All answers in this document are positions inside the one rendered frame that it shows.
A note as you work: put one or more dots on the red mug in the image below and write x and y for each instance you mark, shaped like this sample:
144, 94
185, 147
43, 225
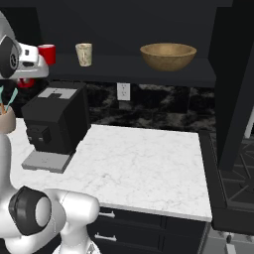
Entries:
49, 54

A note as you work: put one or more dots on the black coffee machine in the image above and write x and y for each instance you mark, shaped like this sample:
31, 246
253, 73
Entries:
58, 122

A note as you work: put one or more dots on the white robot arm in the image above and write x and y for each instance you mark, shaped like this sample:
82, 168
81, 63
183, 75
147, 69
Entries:
69, 211

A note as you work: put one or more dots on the black hob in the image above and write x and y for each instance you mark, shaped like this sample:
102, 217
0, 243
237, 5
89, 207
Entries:
231, 188

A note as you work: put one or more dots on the silver oven front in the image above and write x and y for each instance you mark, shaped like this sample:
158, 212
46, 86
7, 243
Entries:
231, 243

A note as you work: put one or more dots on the beige glass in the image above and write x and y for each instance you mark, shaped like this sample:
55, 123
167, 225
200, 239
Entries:
84, 54

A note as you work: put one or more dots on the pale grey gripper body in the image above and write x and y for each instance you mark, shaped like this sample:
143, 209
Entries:
31, 68

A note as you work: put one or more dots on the black narrow drawer front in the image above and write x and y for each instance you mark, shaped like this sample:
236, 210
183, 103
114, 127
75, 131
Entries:
185, 236

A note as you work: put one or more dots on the black cabinet door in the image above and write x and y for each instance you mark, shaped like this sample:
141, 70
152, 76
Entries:
236, 82

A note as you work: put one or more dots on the white wall outlet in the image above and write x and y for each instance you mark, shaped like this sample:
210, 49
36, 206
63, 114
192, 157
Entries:
123, 91

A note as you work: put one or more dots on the beige utensil pot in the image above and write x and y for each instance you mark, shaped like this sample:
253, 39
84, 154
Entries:
8, 121

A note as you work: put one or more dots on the red round object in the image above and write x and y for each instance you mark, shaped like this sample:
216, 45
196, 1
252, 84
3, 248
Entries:
25, 83

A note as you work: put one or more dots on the black shallow drawer front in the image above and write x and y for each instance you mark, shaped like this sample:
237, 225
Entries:
139, 216

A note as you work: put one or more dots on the wooden bowl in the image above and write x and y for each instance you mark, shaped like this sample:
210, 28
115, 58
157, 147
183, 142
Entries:
168, 59

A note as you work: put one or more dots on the black open wall cabinet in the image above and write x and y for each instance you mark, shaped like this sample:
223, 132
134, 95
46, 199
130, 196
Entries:
132, 29

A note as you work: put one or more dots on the wooden utensil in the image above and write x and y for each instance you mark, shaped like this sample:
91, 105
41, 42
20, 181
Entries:
1, 107

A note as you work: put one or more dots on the black deep drawer front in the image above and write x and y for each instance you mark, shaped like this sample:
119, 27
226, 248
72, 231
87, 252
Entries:
132, 239

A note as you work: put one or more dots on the teal utensil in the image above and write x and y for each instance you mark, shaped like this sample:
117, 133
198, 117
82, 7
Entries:
1, 92
12, 97

